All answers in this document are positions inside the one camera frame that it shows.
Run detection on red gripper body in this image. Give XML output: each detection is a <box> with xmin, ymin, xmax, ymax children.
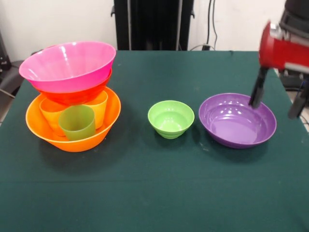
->
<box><xmin>258</xmin><ymin>21</ymin><xmax>309</xmax><ymax>70</ymax></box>

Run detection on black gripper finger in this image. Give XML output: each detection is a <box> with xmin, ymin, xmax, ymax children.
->
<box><xmin>287</xmin><ymin>84</ymin><xmax>308</xmax><ymax>119</ymax></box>
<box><xmin>248</xmin><ymin>66</ymin><xmax>269</xmax><ymax>109</ymax></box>

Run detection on yellow cup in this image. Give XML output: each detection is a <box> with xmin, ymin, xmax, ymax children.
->
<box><xmin>85</xmin><ymin>90</ymin><xmax>109</xmax><ymax>130</ymax></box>

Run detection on green cup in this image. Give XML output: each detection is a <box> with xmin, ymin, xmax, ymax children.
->
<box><xmin>58</xmin><ymin>104</ymin><xmax>96</xmax><ymax>142</ymax></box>

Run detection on wide red bowl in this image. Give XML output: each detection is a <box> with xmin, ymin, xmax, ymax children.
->
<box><xmin>35</xmin><ymin>69</ymin><xmax>112</xmax><ymax>106</ymax></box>

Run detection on large pink bowl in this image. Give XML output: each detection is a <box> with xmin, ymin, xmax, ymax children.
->
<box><xmin>18</xmin><ymin>41</ymin><xmax>117</xmax><ymax>93</ymax></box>

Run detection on large orange bowl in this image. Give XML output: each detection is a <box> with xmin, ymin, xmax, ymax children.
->
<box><xmin>25</xmin><ymin>87</ymin><xmax>122</xmax><ymax>153</ymax></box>

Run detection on orange cup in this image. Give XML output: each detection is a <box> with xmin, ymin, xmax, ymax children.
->
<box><xmin>40</xmin><ymin>98</ymin><xmax>66</xmax><ymax>137</ymax></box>

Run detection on black floor device with knob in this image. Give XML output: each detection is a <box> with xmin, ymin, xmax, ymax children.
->
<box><xmin>279</xmin><ymin>69</ymin><xmax>309</xmax><ymax>91</ymax></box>

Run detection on wide purple bowl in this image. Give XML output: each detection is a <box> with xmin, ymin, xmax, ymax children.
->
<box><xmin>198</xmin><ymin>93</ymin><xmax>277</xmax><ymax>149</ymax></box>

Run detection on small green bowl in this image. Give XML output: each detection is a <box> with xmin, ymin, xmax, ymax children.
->
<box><xmin>147</xmin><ymin>100</ymin><xmax>195</xmax><ymax>140</ymax></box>

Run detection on dark green table cloth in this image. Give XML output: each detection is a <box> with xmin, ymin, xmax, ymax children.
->
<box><xmin>0</xmin><ymin>49</ymin><xmax>309</xmax><ymax>232</ymax></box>

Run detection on black chair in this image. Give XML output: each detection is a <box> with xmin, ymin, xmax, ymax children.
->
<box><xmin>0</xmin><ymin>31</ymin><xmax>32</xmax><ymax>96</ymax></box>

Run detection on black hanging cable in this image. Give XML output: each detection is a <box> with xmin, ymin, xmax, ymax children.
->
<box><xmin>193</xmin><ymin>0</ymin><xmax>218</xmax><ymax>51</ymax></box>

